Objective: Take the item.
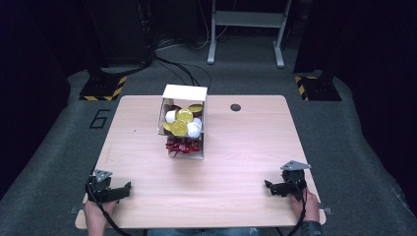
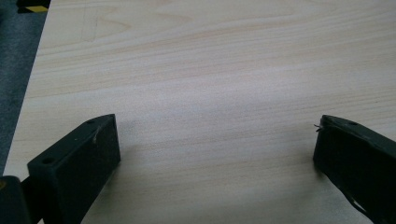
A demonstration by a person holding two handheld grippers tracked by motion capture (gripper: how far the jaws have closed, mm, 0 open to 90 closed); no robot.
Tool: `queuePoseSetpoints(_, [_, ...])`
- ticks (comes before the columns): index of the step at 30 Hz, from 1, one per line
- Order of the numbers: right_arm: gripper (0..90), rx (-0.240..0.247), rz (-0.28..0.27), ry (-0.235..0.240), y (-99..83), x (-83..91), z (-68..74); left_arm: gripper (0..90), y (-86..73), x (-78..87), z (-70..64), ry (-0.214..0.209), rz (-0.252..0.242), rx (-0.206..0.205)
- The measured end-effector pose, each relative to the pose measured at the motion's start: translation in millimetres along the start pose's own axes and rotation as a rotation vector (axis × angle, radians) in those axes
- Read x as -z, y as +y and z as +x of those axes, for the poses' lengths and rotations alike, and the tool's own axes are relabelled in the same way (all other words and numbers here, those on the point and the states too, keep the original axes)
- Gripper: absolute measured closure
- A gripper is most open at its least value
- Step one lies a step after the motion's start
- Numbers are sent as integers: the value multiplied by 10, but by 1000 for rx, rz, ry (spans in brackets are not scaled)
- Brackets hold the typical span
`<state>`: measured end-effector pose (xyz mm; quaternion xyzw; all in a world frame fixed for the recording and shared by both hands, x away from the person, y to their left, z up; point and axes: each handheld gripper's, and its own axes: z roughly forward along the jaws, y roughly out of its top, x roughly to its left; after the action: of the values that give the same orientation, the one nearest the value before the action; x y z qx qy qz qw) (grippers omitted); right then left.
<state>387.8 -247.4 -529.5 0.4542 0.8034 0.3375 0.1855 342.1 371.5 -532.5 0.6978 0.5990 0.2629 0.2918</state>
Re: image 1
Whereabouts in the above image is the black hazard-striped stand base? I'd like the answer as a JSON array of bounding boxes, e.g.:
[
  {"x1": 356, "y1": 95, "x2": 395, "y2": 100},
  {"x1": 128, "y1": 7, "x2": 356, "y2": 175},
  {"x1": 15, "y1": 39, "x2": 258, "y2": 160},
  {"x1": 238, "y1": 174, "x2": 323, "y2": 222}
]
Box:
[
  {"x1": 293, "y1": 75, "x2": 342, "y2": 102},
  {"x1": 79, "y1": 75, "x2": 128, "y2": 102}
]

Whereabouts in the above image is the pile of red packets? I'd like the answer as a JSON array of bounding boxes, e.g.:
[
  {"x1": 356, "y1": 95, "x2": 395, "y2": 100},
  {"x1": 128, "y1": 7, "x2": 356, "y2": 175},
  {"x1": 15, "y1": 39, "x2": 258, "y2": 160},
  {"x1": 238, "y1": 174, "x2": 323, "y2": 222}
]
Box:
[{"x1": 164, "y1": 136, "x2": 202, "y2": 157}]

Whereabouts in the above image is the white floor cable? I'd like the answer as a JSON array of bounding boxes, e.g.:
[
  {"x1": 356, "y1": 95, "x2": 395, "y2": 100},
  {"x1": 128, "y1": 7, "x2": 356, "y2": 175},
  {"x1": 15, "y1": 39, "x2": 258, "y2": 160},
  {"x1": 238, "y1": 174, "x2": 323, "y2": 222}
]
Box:
[{"x1": 156, "y1": 0, "x2": 230, "y2": 52}]

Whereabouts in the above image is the person's left hand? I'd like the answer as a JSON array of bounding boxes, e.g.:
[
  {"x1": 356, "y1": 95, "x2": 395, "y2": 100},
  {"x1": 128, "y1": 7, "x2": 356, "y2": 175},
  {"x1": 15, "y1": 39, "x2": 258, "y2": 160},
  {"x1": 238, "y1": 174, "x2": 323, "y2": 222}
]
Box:
[{"x1": 84, "y1": 199, "x2": 119, "y2": 228}]

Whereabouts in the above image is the white two-tier cardboard box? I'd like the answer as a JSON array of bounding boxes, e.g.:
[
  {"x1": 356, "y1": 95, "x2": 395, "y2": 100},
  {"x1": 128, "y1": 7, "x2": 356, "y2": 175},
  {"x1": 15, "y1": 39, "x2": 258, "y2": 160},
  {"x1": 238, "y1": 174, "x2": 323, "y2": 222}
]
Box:
[{"x1": 156, "y1": 84, "x2": 209, "y2": 160}]

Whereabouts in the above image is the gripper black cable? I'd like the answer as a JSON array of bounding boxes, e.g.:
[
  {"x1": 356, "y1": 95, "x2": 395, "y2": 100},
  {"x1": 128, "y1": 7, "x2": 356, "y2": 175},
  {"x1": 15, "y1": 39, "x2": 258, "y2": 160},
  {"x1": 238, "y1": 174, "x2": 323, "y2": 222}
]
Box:
[
  {"x1": 85, "y1": 176, "x2": 134, "y2": 236},
  {"x1": 275, "y1": 178, "x2": 309, "y2": 236}
]

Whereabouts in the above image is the person's right hand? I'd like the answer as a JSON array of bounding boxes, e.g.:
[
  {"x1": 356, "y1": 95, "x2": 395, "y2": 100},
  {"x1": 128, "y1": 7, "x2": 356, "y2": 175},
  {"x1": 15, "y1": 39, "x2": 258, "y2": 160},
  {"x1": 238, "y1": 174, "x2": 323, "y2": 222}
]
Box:
[{"x1": 289, "y1": 191, "x2": 321, "y2": 224}]

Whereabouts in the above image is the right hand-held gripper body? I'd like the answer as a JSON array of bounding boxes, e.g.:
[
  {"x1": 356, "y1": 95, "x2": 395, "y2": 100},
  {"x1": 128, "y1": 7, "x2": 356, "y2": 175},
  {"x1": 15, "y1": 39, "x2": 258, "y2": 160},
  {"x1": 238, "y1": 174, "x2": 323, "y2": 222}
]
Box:
[{"x1": 280, "y1": 159, "x2": 312, "y2": 202}]

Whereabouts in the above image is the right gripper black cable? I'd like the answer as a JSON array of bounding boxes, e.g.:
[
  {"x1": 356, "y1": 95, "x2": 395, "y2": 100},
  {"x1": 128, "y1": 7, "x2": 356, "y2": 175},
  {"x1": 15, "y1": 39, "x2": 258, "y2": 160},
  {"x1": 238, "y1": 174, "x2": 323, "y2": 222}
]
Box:
[{"x1": 275, "y1": 178, "x2": 309, "y2": 236}]

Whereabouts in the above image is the white metal stand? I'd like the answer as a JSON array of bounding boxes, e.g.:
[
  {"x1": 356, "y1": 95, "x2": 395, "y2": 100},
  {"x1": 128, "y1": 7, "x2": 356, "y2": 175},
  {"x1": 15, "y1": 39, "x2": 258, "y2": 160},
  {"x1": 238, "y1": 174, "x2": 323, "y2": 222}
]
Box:
[{"x1": 207, "y1": 0, "x2": 293, "y2": 69}]

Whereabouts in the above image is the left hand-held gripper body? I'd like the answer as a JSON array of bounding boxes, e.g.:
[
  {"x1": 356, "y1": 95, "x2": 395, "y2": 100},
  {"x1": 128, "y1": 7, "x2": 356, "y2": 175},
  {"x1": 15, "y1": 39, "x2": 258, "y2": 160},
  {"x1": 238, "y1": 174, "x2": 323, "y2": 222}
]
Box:
[{"x1": 86, "y1": 168, "x2": 114, "y2": 204}]

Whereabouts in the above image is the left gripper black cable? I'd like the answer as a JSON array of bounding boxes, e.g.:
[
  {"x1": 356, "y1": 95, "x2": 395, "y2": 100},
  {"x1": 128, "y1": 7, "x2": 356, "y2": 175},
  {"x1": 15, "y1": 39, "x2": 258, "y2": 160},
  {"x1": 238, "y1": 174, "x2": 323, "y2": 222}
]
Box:
[{"x1": 85, "y1": 176, "x2": 134, "y2": 236}]

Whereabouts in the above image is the black floor cable bundle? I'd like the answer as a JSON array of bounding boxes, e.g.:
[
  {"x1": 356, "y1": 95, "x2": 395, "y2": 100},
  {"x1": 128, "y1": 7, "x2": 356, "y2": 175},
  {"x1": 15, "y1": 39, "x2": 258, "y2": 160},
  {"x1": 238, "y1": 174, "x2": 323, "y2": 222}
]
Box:
[{"x1": 152, "y1": 53, "x2": 212, "y2": 89}]

